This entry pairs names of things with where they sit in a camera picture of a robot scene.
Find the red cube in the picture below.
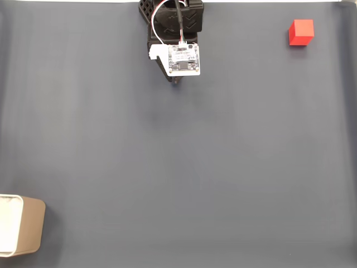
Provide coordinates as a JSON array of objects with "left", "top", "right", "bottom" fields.
[{"left": 288, "top": 19, "right": 315, "bottom": 46}]

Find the beige rounded square box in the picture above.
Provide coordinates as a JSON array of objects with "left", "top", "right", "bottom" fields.
[{"left": 0, "top": 194, "right": 46, "bottom": 257}]

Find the dark blue table mat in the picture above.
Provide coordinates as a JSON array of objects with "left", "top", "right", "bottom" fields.
[{"left": 0, "top": 2, "right": 357, "bottom": 268}]

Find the camera board on white mount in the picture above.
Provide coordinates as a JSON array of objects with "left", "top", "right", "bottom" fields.
[{"left": 149, "top": 43, "right": 201, "bottom": 77}]

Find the black camera cable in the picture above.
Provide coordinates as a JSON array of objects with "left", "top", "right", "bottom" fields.
[{"left": 175, "top": 0, "right": 187, "bottom": 43}]

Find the white flat cable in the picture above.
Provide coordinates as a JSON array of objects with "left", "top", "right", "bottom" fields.
[{"left": 151, "top": 0, "right": 193, "bottom": 45}]

